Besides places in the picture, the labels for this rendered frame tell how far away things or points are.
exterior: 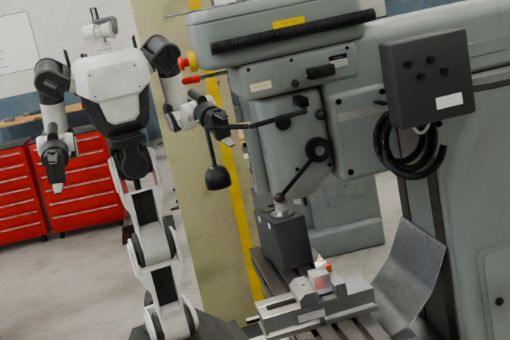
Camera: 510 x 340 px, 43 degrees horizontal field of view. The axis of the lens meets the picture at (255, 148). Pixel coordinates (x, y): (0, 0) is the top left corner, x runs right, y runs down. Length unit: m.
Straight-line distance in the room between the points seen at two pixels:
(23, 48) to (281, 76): 9.34
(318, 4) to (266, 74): 0.23
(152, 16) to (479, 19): 2.02
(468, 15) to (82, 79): 1.32
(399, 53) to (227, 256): 2.44
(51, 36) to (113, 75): 8.51
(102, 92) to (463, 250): 1.33
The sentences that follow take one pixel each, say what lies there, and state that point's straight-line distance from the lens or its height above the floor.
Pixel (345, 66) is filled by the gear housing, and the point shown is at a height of 1.67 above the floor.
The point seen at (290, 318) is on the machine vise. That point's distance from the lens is 1.95.
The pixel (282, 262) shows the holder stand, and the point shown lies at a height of 0.97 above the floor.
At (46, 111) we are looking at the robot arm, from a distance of 2.48.
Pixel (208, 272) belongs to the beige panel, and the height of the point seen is 0.43.
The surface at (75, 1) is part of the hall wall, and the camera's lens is 10.84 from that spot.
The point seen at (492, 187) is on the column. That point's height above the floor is 1.24.
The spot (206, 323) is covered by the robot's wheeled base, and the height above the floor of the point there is 0.57.
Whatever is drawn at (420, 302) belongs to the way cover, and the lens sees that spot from 2.04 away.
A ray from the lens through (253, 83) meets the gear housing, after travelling 1.73.
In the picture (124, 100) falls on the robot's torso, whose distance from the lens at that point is 2.40.
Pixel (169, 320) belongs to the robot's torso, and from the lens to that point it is 2.68.
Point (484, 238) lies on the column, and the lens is 2.00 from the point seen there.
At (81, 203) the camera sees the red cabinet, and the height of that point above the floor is 0.33.
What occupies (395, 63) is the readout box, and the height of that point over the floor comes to 1.68.
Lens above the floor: 1.89
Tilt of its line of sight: 13 degrees down
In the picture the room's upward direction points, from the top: 12 degrees counter-clockwise
